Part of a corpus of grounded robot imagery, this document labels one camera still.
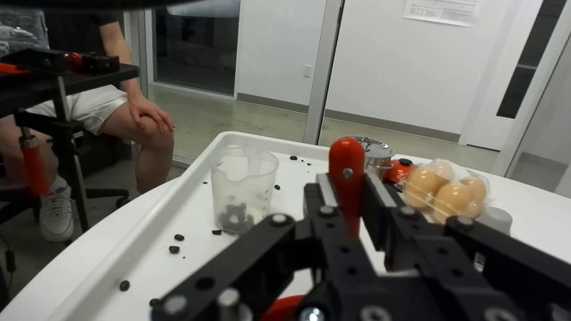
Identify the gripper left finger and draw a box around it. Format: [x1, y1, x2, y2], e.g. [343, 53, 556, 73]
[151, 173, 381, 321]

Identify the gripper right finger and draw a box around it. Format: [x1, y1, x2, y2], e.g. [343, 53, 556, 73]
[363, 173, 571, 321]

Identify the red spoon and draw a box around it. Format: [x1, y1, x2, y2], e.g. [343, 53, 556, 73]
[261, 137, 367, 321]

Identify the white bottle with grey cap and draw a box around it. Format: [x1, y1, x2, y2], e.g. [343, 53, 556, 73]
[473, 206, 513, 272]

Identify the heap of coffee beans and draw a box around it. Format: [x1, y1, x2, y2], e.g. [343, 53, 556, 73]
[218, 203, 256, 235]

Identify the white plastic tray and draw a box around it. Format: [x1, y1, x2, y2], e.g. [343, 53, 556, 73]
[47, 131, 571, 321]

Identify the brown egg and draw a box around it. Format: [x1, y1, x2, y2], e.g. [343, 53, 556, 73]
[460, 176, 488, 206]
[430, 161, 455, 181]
[433, 182, 473, 222]
[405, 167, 440, 208]

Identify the clear plastic egg carton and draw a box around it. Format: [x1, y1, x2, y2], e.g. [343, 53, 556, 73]
[396, 159, 492, 224]

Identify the clear plastic measuring cup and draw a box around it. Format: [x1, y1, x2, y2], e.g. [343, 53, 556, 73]
[211, 145, 280, 235]

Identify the orange toy pot black knob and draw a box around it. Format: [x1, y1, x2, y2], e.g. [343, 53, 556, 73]
[383, 158, 416, 184]

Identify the small steel pot with lid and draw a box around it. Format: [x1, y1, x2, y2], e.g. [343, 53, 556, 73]
[356, 136, 397, 181]

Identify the office chair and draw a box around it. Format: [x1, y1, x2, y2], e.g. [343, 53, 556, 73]
[0, 134, 131, 226]

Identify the person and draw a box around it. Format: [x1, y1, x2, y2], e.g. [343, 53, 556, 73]
[0, 10, 176, 243]

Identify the white door with dark window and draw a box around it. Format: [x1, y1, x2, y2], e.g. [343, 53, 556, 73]
[459, 0, 571, 152]

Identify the window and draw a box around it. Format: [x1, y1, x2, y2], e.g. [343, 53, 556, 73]
[142, 0, 242, 98]

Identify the black folding workbench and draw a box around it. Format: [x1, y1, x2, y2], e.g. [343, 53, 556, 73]
[0, 62, 140, 233]

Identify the black tool with red knob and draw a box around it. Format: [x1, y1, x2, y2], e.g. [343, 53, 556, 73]
[0, 48, 121, 75]

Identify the clear plastic bin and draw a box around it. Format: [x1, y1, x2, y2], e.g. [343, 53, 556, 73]
[0, 8, 50, 56]

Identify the paper notice on wall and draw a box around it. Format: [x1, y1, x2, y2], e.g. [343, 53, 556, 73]
[402, 0, 481, 28]

